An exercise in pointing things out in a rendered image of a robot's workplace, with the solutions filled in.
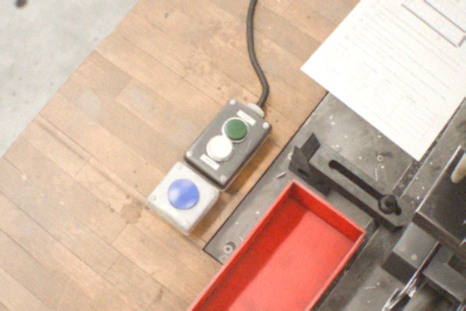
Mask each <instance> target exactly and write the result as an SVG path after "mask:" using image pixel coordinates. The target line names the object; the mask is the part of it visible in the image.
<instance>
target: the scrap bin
mask: <svg viewBox="0 0 466 311"><path fill-rule="evenodd" d="M367 234H368V232H367V231H366V230H364V229H363V228H361V226H360V225H358V224H356V223H355V222H353V220H351V219H350V218H348V217H347V216H346V215H344V214H342V213H341V212H339V211H338V210H337V209H336V208H334V207H333V205H331V204H329V203H328V202H327V201H325V200H322V199H321V198H320V197H319V196H318V195H317V194H315V193H314V192H313V191H311V190H309V189H308V188H307V187H305V186H304V185H303V184H302V183H300V182H299V181H297V180H295V179H294V178H293V179H292V180H291V181H290V182H289V183H288V184H287V185H286V187H285V188H284V189H283V190H282V191H281V192H280V195H279V196H278V198H277V199H276V200H275V202H274V203H273V204H272V206H271V207H270V208H269V209H268V210H267V211H266V212H265V214H263V216H262V217H261V218H260V220H259V221H258V222H257V223H256V225H255V226H254V228H253V229H252V230H251V231H250V233H249V234H248V235H247V236H246V237H245V238H244V240H243V241H242V243H241V244H240V246H239V247H238V248H237V249H236V251H235V252H234V253H233V254H232V255H231V256H230V258H229V259H228V260H227V261H226V262H225V264H224V265H223V266H221V268H220V270H219V272H218V273H217V274H216V276H215V277H213V279H212V280H211V281H210V283H209V284H208V285H207V286H206V287H205V288H204V289H203V291H202V293H201V294H199V296H198V297H197V298H196V300H195V301H194V302H193V303H192V304H191V306H190V307H189V308H188V309H187V311H310V310H311V309H312V308H313V307H314V305H315V304H316V302H317V301H318V300H319V299H320V298H321V296H322V295H323V293H324V292H325V291H326V290H327V288H328V287H329V286H330V285H331V284H332V281H333V280H334V278H336V276H337V275H338V274H339V272H340V271H341V270H342V269H343V267H344V266H345V265H346V264H347V263H348V261H349V260H350V258H351V257H352V254H353V253H354V252H355V251H356V250H357V249H358V248H359V246H360V244H361V243H362V241H363V240H364V237H365V236H366V235H367Z"/></svg>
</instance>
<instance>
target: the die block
mask: <svg viewBox="0 0 466 311"><path fill-rule="evenodd" d="M391 252H392V250H391ZM391 252H390V253H389V255H388V256H387V257H386V258H385V260H384V261H383V263H382V264H381V265H380V268H382V269H384V270H385V272H387V273H390V275H392V276H393V277H395V278H396V279H397V280H398V281H399V282H402V283H403V284H404V285H405V286H406V285H407V283H408V282H409V281H410V280H411V278H412V276H413V275H414V273H415V272H416V271H415V270H414V269H412V268H410V266H409V265H407V264H405V262H403V261H402V260H401V259H398V258H397V257H396V256H395V255H394V254H391ZM425 284H428V285H429V286H430V287H432V288H433V289H434V290H437V291H438V292H439V293H440V294H442V295H443V296H444V297H446V298H447V299H448V300H450V301H451V302H453V304H454V302H455V301H456V300H455V299H453V298H451V296H450V295H448V294H446V292H444V291H443V290H442V289H440V288H439V287H437V286H436V285H434V284H433V283H432V282H429V280H427V279H426V278H425V280H424V281H423V283H422V284H421V285H420V286H419V287H418V289H417V291H416V293H417V292H418V291H419V290H420V289H421V288H422V287H423V286H424V285H425Z"/></svg>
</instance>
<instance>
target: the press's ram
mask: <svg viewBox="0 0 466 311"><path fill-rule="evenodd" d="M465 151H466V150H465V148H463V147H462V146H459V147H458V149H457V150H456V151H455V152H454V155H453V156H452V157H451V158H450V161H449V163H448V164H447V165H446V167H445V168H444V170H443V171H442V173H441V175H440V176H439V177H438V179H437V181H436V182H435V183H434V185H433V187H432V188H431V190H430V191H429V193H428V194H427V195H426V196H425V199H424V201H422V202H421V204H420V205H419V208H418V209H417V210H416V211H415V213H414V215H413V216H412V218H411V219H410V221H411V222H412V223H414V224H415V225H417V226H418V227H419V228H420V229H421V230H423V231H425V232H426V233H427V234H429V235H430V236H431V237H433V238H434V239H436V241H438V242H440V244H442V245H443V246H444V247H446V248H447V249H449V250H450V252H451V251H452V252H453V253H454V254H456V255H457V256H458V257H459V258H460V259H462V260H463V261H465V263H466V176H465V177H464V178H463V179H462V180H461V182H460V183H457V184H455V183H453V181H452V179H451V175H452V174H453V172H454V169H455V168H456V166H457V165H458V163H459V162H460V161H461V159H462V156H463V155H464V154H465Z"/></svg>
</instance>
